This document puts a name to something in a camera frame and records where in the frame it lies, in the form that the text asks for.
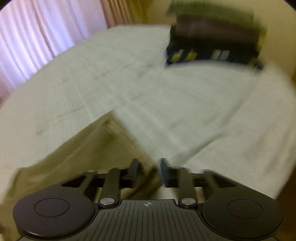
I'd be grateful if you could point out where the white striped bed quilt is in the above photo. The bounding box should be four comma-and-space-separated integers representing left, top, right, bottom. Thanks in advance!
1, 26, 295, 198

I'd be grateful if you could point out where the olive brown garment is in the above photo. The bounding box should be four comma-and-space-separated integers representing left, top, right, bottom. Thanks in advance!
1, 111, 161, 240

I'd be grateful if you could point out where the pink sheer curtain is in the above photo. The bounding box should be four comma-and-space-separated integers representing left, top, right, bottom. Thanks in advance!
1, 1, 107, 99

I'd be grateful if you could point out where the dark brown folded garment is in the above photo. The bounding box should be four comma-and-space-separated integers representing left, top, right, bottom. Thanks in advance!
171, 15, 261, 44

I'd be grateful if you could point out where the black patterned folded garment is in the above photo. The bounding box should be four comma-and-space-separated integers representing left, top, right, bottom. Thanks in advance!
166, 35, 264, 70

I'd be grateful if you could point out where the beige drape curtain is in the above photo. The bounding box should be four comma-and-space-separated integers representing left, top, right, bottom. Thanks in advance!
100, 0, 135, 28

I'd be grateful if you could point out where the grey green folded garment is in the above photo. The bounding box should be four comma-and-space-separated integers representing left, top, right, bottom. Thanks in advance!
166, 1, 267, 35

